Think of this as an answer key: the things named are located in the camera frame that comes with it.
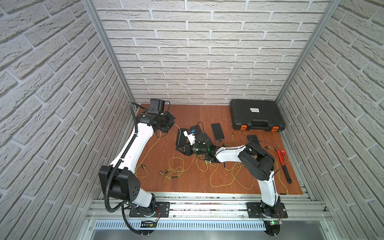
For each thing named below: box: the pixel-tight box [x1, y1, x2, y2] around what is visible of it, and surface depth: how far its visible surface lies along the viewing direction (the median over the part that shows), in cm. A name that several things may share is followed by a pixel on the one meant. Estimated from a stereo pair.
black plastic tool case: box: [230, 99, 286, 132], surface depth 109 cm
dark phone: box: [211, 122, 225, 141], surface depth 106 cm
